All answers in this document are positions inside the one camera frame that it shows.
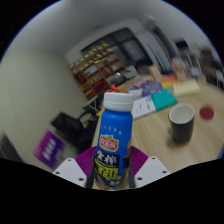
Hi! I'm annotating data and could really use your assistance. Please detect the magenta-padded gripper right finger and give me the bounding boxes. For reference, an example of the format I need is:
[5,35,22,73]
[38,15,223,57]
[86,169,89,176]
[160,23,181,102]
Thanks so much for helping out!
[128,145,172,190]

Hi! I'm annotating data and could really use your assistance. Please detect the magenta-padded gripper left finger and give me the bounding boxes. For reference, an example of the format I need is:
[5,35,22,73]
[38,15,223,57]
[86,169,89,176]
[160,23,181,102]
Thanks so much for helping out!
[52,145,98,190]

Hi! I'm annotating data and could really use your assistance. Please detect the blue drink bottle white cap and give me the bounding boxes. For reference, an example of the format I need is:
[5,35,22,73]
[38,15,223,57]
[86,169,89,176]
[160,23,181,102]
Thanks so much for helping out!
[93,91,135,191]

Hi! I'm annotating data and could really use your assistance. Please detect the purple sign board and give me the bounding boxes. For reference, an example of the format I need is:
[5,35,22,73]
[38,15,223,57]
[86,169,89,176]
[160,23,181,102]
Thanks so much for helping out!
[33,129,66,170]

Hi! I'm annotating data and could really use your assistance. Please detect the black office chair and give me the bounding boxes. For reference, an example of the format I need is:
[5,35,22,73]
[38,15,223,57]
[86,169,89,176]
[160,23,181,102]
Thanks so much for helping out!
[50,111,98,148]

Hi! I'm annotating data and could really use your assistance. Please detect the black cup white inside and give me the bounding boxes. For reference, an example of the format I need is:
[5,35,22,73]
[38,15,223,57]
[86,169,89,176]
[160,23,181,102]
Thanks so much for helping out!
[167,102,196,145]

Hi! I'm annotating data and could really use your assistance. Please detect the teal book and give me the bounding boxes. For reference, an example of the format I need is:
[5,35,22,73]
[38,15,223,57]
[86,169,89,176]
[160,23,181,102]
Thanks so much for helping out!
[150,88,179,112]

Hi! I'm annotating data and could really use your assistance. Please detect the flat round red coaster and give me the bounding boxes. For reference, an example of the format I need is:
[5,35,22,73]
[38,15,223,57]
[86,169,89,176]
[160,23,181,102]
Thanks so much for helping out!
[199,105,215,121]

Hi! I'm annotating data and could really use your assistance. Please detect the blue and red book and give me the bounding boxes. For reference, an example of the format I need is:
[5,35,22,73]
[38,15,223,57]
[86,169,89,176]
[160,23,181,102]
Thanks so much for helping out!
[141,81,164,98]

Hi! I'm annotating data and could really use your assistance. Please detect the pink flat box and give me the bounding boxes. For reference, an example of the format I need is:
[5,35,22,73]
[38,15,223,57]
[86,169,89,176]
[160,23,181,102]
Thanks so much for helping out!
[132,77,153,90]

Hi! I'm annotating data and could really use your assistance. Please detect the pale yellow envelope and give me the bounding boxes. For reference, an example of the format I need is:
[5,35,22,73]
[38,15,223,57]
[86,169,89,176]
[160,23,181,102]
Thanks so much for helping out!
[172,79,201,98]

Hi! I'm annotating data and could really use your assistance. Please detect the yellow gift box red ribbon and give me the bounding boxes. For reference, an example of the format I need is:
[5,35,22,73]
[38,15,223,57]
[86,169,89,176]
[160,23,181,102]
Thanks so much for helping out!
[105,83,130,95]

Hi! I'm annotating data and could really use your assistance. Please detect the orange book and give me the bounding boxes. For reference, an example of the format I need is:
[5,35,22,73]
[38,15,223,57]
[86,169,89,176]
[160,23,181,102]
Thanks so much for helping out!
[160,73,179,88]

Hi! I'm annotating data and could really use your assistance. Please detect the small tan carton box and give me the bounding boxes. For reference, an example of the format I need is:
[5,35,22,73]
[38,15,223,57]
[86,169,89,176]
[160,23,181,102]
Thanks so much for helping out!
[147,64,163,83]

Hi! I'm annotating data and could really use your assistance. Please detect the wooden shelf unit with trophies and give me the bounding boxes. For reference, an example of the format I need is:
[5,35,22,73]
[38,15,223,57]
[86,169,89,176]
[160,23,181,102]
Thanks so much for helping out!
[68,40,129,101]

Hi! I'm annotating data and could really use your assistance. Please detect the pink flowers in white pot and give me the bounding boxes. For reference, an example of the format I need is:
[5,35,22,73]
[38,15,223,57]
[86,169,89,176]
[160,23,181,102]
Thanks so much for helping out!
[171,57,188,81]

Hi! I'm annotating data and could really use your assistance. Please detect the dark framed glass door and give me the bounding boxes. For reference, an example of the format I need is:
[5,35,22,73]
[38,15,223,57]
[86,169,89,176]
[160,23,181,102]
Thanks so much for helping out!
[109,28,158,73]

